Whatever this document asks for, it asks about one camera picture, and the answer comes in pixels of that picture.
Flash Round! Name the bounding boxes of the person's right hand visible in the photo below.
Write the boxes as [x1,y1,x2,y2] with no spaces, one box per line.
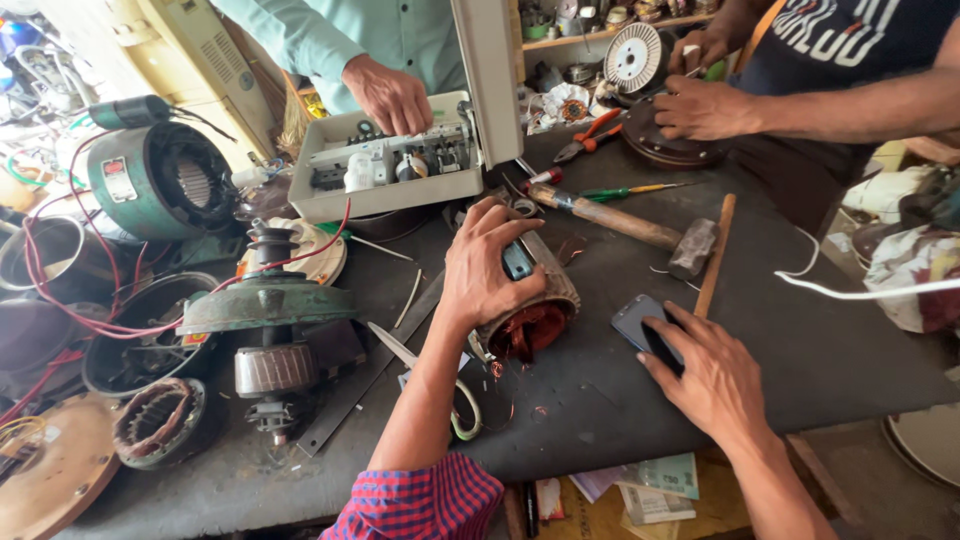
[636,300,761,445]

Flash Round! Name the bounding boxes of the person's left hand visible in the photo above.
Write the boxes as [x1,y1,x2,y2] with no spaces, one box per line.
[438,196,549,332]

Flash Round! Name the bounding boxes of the motor stator with copper windings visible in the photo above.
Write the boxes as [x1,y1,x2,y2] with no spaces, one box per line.
[468,227,582,366]

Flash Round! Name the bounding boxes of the dark smartphone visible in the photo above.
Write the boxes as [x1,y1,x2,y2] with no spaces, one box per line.
[610,294,687,370]

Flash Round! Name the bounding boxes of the thin white tube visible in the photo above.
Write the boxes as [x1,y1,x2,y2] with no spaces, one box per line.
[393,267,423,330]

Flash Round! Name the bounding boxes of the stack of papers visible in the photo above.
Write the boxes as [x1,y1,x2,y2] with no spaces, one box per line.
[568,451,702,528]

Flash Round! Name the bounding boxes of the white electrical control box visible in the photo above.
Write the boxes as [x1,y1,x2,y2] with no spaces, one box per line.
[288,0,525,225]

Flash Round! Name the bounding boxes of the wooden stick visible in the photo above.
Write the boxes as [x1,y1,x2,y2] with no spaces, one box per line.
[693,193,738,320]

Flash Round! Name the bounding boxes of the white round cover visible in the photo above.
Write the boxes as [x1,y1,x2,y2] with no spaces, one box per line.
[237,216,349,287]

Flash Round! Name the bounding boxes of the flat metal bar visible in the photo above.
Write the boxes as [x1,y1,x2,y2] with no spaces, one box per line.
[295,268,448,458]

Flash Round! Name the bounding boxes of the white fan stator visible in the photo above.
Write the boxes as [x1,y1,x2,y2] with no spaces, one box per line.
[537,81,595,130]

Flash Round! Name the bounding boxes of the green rotor assembly with pulley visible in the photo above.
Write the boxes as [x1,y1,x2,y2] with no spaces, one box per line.
[175,216,362,445]

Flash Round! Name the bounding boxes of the white cloth bag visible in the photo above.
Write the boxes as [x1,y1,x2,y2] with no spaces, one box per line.
[861,223,960,336]

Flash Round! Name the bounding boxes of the brown round motor cover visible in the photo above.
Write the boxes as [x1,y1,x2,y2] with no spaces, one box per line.
[620,96,733,171]

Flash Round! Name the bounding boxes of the straw broom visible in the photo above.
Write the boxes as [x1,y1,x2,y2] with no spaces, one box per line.
[276,69,313,160]

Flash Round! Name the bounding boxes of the wooden shelf with parts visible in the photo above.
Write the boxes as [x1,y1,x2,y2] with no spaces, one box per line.
[516,0,723,55]

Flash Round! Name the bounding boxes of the green motor housing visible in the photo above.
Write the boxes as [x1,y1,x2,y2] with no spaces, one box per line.
[85,120,242,243]

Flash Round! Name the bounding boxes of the small stator with windings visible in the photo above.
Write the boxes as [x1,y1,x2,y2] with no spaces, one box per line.
[111,376,213,472]

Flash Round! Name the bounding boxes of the beige appliance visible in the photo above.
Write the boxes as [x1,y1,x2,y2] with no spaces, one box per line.
[103,0,280,160]

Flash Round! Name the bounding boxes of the black round housing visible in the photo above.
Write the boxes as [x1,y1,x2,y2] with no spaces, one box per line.
[81,270,224,400]

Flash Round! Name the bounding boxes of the green cylindrical capacitor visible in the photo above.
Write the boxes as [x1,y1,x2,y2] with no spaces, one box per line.
[87,94,174,131]

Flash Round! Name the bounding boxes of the steel pot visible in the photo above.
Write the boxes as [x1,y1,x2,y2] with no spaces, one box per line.
[0,215,90,295]

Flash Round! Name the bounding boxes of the brown round disc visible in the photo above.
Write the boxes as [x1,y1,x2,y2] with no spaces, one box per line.
[0,392,123,540]

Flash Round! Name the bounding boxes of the heap of clutter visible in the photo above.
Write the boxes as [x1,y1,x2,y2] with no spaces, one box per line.
[0,0,102,215]

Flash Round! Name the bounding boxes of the blue handled tool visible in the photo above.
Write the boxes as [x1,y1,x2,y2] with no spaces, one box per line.
[501,240,535,282]

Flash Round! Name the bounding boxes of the green handled screwdriver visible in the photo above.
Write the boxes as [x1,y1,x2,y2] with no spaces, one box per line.
[578,181,696,204]
[314,220,416,263]

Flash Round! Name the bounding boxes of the red handled screwdriver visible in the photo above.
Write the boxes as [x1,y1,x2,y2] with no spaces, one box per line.
[519,166,564,190]

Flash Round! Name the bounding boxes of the white handled scissors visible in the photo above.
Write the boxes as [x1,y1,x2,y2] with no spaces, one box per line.
[366,321,483,443]

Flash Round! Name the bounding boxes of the wooden handled hammer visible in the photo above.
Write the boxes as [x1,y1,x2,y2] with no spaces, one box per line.
[525,182,720,281]

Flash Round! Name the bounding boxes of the white cable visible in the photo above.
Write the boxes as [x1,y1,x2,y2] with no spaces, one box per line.
[774,225,960,302]

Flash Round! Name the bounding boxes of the orange handled pliers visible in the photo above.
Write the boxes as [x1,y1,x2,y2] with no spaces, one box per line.
[552,108,625,165]

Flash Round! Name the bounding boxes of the white wire spool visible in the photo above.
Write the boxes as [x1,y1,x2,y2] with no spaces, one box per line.
[603,21,666,96]

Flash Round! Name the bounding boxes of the red wires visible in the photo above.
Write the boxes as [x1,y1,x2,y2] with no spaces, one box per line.
[21,129,354,341]

